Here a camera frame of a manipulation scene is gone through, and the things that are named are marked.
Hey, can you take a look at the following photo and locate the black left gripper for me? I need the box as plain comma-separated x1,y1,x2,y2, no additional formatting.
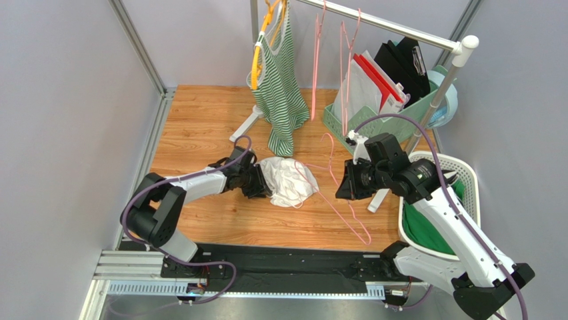
239,163,273,199

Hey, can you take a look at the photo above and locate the pink wire hanger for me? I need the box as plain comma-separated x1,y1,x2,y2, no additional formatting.
339,9,361,136
310,0,327,121
293,132,372,246

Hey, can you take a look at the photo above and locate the white tank top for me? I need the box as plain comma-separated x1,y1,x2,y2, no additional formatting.
259,157,319,209

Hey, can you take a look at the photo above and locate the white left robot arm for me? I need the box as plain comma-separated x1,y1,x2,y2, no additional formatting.
121,147,272,263

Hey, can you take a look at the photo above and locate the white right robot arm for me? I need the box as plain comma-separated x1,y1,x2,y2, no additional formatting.
335,131,535,319

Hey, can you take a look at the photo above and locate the green striped tank top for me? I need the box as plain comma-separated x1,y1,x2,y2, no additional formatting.
247,1,310,157

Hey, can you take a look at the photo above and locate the yellow plastic hanger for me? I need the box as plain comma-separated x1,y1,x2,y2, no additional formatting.
251,1,287,90

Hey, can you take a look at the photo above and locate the green plastic basket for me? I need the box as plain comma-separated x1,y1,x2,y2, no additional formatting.
323,65,448,154

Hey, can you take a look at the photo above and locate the green garment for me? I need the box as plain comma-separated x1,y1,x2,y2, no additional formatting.
402,201,454,255

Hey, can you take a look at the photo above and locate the white paper box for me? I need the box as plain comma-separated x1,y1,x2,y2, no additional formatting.
379,93,405,115

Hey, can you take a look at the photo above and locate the grey translucent folder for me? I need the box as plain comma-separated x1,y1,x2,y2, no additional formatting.
332,59,382,123

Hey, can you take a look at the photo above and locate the red folder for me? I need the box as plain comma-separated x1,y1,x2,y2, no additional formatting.
353,54,405,112

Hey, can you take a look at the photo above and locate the white laundry basket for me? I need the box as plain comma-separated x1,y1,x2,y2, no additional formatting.
398,154,481,261

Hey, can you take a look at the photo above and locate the light blue round object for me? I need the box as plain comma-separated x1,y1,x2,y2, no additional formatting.
427,70,459,129

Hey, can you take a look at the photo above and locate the black folder with clip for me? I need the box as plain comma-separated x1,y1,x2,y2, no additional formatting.
374,37,431,106

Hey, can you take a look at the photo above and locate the silver clothes rack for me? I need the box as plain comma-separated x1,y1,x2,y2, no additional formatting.
229,0,481,214

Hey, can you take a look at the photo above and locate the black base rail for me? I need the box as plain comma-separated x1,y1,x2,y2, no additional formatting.
161,243,410,294

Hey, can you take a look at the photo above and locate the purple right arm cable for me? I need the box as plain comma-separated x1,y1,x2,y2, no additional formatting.
353,113,529,320

